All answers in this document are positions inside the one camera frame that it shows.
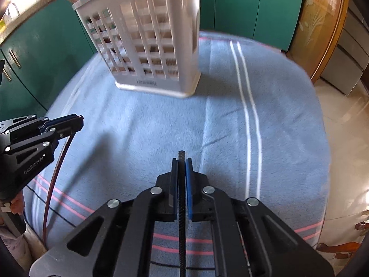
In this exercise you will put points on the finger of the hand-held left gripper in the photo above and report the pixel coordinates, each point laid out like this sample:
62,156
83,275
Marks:
66,120
34,147

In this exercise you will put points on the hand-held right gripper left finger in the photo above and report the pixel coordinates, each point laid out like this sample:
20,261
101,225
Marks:
173,179

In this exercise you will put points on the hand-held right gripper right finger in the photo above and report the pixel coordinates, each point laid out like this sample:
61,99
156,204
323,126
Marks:
188,184

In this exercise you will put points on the black chopstick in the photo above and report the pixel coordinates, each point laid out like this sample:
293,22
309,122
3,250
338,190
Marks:
181,236

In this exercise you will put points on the white plastic utensil basket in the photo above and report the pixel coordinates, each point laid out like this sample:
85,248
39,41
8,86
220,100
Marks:
150,83

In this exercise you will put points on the person's left hand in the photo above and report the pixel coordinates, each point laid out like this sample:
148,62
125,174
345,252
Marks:
18,205

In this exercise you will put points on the blue striped tablecloth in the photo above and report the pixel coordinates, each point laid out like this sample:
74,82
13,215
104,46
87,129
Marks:
144,127

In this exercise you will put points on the light patterned clothing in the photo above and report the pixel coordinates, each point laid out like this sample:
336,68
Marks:
11,248

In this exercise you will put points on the carved wooden furniture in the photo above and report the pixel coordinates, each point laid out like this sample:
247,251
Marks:
346,246

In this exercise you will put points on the row of green cabinets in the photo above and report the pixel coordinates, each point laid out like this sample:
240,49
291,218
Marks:
230,5

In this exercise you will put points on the grey drawer unit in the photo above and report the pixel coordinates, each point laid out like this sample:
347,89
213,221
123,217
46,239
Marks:
346,54

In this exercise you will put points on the wooden glass door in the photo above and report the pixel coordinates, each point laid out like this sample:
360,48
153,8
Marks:
317,26

